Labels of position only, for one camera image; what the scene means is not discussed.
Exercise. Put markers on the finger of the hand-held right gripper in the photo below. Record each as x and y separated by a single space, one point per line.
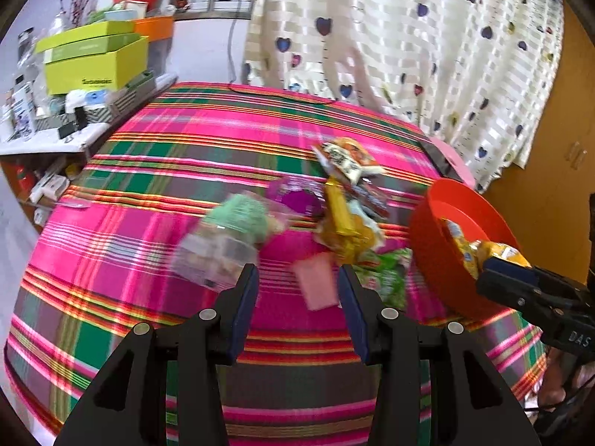
506 272
565 285

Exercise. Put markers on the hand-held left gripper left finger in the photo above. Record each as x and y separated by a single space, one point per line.
244 309

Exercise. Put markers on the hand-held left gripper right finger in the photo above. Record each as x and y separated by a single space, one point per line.
355 311

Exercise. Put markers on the yellow snack packet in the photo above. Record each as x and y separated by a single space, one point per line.
504 252
462 246

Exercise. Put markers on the green snack packet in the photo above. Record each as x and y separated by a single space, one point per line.
388 278

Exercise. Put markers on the small pink snack packet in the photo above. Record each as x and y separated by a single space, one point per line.
318 281

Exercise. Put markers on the red plastic bowl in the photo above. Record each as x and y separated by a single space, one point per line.
441 260

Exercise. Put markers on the yellow bun pack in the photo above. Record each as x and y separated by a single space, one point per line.
346 237

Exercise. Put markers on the green pastry clear pack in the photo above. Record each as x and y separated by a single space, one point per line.
232 232

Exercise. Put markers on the white black print snack packet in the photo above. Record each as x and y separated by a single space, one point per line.
341 162

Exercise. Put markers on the dark striped snack packet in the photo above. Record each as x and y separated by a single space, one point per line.
372 199

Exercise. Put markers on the pink foam stool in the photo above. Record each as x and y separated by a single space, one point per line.
458 162

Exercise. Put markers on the wooden cabinet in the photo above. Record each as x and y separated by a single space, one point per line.
548 158

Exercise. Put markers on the purple snack packet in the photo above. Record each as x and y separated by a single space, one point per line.
300 197

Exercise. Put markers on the black smartphone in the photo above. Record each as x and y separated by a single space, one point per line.
439 160

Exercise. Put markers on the pink green plaid tablecloth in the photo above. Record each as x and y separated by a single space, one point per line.
186 148

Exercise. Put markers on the white heart print curtain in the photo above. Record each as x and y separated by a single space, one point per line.
418 55

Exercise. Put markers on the grey striped box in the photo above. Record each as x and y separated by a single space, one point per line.
118 102

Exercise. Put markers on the white side shelf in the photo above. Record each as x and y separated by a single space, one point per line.
51 141

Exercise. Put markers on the lime green cardboard box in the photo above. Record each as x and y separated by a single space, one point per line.
97 69

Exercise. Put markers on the orange storage box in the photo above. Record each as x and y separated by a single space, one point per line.
155 28

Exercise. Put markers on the lime green box lid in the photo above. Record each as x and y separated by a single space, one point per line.
88 39

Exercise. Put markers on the white cup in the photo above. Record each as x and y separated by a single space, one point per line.
135 9

